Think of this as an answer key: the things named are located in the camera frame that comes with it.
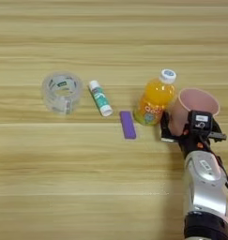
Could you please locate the pink plastic cup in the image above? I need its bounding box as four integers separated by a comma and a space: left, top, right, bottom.
166, 87, 220, 137

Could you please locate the clear packing tape roll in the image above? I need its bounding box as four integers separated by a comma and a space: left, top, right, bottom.
40, 71, 84, 116

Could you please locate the white green glue stick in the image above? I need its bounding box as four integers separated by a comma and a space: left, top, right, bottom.
87, 80, 114, 118

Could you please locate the orange juice bottle white cap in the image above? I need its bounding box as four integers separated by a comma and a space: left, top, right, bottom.
132, 68, 178, 128

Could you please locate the purple rectangular block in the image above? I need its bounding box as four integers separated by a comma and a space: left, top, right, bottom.
118, 110, 138, 141

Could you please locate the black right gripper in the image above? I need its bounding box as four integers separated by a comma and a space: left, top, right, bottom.
160, 111, 228, 158

